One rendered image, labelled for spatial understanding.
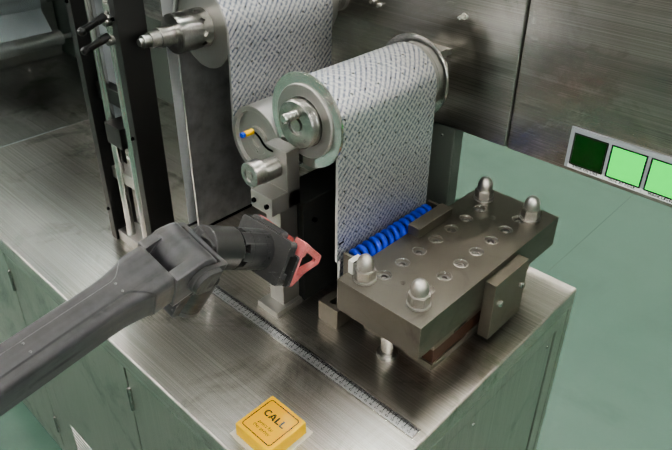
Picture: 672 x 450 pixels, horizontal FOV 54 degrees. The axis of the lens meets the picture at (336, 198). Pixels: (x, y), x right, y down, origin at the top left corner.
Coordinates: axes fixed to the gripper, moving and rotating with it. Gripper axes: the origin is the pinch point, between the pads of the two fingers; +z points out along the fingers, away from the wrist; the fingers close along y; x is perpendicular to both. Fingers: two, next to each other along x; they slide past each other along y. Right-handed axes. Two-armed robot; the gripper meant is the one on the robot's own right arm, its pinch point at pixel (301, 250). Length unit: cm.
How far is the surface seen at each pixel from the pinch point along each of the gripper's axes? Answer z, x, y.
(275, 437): -7.2, -21.9, 12.6
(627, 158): 29, 30, 29
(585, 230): 229, 1, -30
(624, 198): 264, 20, -30
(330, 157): 0.2, 14.4, -1.3
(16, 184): 0, -23, -83
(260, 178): -5.3, 7.9, -7.9
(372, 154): 8.5, 16.5, -0.3
